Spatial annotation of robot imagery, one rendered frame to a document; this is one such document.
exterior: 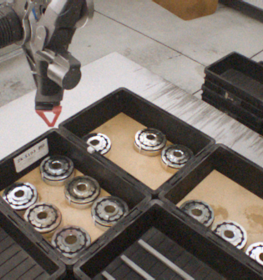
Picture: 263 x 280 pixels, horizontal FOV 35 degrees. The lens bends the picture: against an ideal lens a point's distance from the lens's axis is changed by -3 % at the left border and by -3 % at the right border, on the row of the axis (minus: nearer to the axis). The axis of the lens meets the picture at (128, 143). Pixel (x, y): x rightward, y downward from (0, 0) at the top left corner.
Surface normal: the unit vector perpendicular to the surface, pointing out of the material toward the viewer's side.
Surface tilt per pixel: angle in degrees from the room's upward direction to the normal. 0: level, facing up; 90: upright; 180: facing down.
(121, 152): 0
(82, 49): 0
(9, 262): 0
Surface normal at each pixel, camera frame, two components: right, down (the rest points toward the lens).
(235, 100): -0.71, 0.46
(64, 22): 0.62, 0.69
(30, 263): 0.04, -0.73
